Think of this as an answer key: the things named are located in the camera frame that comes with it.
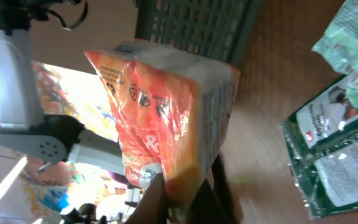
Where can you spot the grey plastic basket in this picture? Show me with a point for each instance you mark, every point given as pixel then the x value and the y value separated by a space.
pixel 217 29

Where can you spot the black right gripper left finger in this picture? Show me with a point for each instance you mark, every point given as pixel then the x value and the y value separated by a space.
pixel 152 209

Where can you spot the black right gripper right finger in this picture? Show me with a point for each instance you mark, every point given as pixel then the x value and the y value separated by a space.
pixel 213 204

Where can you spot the light green sachet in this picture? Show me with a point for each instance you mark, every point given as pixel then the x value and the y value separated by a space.
pixel 339 46

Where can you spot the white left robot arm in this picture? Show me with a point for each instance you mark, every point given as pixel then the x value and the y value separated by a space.
pixel 24 126

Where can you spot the orange small packet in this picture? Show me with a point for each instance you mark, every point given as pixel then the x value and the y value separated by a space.
pixel 171 110

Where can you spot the green 3M package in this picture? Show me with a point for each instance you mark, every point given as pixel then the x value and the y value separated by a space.
pixel 322 142

